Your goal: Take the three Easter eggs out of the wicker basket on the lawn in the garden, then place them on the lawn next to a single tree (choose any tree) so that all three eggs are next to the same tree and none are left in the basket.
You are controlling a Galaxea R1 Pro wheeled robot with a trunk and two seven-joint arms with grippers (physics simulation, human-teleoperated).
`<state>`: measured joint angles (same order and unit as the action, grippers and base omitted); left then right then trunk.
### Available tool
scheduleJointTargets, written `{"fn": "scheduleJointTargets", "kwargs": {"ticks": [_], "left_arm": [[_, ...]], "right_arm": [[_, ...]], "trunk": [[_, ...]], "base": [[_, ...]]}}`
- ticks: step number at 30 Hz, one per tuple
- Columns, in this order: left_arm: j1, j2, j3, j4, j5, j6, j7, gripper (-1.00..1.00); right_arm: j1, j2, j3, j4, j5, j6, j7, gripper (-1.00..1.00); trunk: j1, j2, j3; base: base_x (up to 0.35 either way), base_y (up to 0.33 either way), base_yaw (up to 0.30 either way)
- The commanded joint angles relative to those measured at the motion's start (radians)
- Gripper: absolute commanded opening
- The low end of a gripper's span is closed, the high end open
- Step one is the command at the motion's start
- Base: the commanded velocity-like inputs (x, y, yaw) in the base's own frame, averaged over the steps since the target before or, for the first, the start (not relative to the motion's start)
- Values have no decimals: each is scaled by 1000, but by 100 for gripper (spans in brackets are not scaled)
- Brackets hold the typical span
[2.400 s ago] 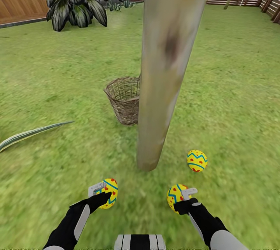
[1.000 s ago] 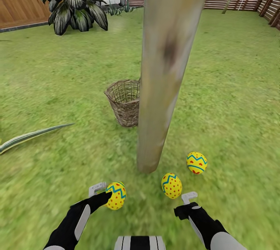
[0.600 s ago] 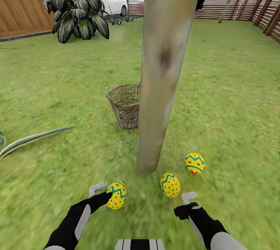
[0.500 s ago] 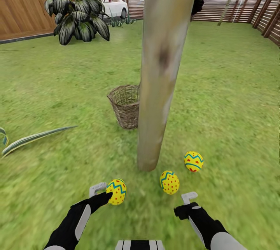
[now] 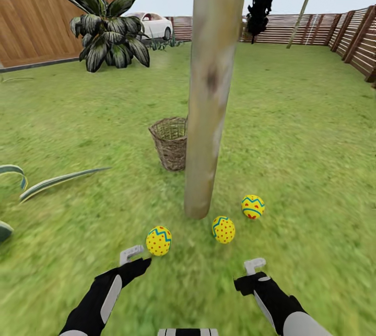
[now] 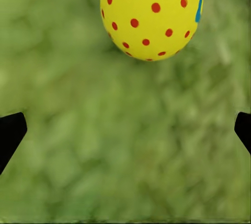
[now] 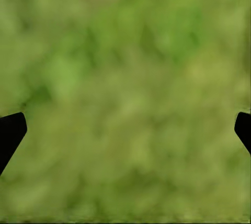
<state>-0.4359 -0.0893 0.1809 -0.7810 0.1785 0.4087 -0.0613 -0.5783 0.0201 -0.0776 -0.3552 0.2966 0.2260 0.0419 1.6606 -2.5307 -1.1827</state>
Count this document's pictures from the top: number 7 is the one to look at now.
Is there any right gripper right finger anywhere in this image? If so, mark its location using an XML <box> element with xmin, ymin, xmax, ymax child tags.
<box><xmin>234</xmin><ymin>112</ymin><xmax>251</xmax><ymax>154</ymax></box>

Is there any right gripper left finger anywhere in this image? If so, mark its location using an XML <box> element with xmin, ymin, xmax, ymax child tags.
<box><xmin>0</xmin><ymin>112</ymin><xmax>27</xmax><ymax>175</ymax></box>

